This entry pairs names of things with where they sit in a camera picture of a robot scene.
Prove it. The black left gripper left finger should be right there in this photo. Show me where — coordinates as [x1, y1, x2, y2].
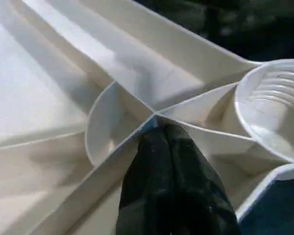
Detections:
[116, 125, 174, 235]

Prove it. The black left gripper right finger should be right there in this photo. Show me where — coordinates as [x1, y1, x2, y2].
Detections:
[165, 124, 242, 235]

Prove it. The white plastic table top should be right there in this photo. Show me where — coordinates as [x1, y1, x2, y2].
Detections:
[0, 0, 294, 235]

